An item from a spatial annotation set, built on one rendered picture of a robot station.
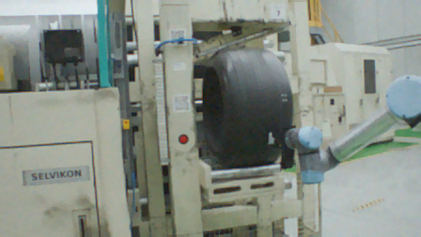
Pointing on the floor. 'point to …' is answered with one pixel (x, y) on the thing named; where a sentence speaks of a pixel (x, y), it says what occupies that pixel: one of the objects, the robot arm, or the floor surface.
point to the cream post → (180, 122)
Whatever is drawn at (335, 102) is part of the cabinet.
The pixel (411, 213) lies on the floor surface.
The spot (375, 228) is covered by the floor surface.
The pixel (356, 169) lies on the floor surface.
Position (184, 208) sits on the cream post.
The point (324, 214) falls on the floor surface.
